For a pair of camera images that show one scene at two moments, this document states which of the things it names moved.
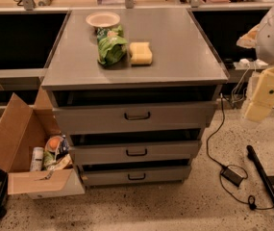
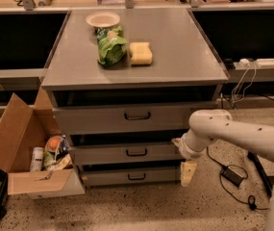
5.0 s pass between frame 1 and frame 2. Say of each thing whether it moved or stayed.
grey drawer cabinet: stayed
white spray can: stayed
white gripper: moved
